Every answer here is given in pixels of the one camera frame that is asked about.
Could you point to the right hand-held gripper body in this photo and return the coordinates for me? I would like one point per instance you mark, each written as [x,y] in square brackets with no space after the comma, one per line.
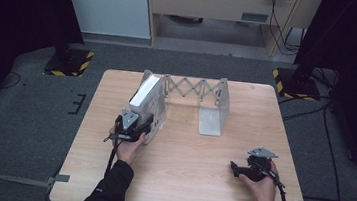
[258,166]

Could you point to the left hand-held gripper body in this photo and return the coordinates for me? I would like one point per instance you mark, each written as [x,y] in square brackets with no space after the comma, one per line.
[130,127]

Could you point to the white book with grey figures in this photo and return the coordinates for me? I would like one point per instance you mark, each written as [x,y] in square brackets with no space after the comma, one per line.
[149,97]

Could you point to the expandable metal bookend rack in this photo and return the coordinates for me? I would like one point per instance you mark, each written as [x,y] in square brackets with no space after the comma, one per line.
[210,117]

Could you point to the person's left hand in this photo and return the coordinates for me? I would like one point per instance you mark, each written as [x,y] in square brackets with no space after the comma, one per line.
[127,150]

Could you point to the person's right hand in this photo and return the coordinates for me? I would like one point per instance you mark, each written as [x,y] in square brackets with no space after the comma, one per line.
[262,194]

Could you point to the black stand base striped edge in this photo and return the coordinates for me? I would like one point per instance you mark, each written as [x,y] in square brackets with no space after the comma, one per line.
[69,64]
[296,88]

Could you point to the black stand pole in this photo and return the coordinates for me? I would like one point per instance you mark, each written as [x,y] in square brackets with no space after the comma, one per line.
[304,66]

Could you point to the white panel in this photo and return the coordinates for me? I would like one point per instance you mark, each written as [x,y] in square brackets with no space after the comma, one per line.
[106,2]

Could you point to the light wooden desk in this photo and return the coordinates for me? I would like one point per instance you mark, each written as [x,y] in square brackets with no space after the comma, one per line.
[210,0]

